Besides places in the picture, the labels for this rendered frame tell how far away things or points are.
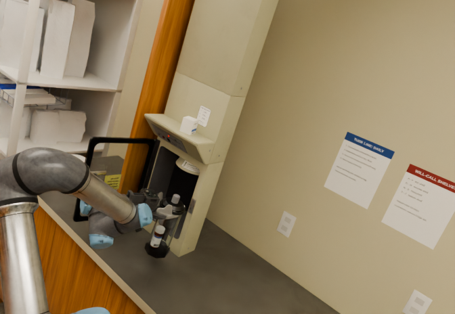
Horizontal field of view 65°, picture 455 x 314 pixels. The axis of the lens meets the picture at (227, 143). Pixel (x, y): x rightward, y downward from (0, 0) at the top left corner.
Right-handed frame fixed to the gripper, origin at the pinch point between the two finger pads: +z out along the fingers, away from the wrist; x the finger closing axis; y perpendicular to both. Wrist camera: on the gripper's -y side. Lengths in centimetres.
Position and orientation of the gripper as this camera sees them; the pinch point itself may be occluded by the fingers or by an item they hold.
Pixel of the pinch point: (170, 210)
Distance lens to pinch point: 150.2
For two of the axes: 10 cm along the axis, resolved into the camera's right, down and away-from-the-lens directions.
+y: 3.5, -9.0, -2.7
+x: -5.0, -4.2, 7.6
